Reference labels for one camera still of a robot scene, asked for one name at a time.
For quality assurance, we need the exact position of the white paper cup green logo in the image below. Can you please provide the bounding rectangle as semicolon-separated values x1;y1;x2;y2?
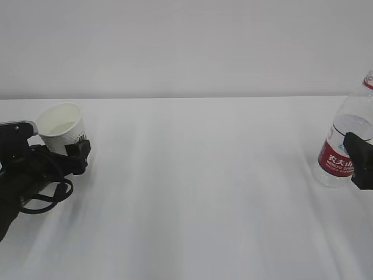
36;103;87;156

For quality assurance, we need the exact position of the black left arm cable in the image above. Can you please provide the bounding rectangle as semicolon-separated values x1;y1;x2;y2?
19;148;73;215

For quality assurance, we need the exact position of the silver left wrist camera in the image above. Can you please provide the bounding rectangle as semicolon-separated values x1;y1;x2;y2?
1;121;38;141

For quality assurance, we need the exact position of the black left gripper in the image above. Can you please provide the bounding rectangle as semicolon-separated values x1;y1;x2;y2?
27;139;91;180

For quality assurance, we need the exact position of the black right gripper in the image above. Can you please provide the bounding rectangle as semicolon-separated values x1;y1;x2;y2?
343;132;373;190

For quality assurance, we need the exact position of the Nongfu Spring water bottle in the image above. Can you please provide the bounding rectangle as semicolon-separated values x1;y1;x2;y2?
313;71;372;187

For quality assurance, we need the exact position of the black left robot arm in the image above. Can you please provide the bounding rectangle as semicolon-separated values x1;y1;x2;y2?
1;139;91;239

